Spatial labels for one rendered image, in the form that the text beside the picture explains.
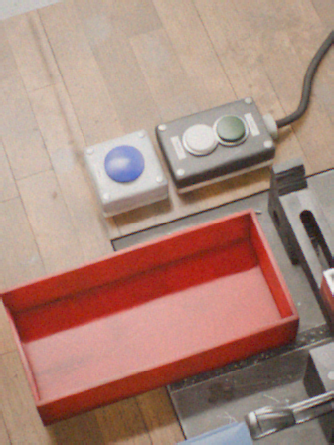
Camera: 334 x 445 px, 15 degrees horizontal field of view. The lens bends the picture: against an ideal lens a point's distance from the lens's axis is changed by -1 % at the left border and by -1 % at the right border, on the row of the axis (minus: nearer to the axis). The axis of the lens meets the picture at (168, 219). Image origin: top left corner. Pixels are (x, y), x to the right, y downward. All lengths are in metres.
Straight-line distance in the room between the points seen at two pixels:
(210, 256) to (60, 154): 0.19
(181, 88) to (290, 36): 0.14
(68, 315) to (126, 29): 0.34
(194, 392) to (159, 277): 0.12
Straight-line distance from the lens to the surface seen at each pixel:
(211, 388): 1.15
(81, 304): 1.19
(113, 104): 1.29
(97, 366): 1.16
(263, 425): 1.06
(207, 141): 1.22
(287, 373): 1.16
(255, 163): 1.24
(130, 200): 1.21
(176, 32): 1.34
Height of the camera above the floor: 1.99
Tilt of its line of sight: 63 degrees down
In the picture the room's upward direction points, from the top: 3 degrees counter-clockwise
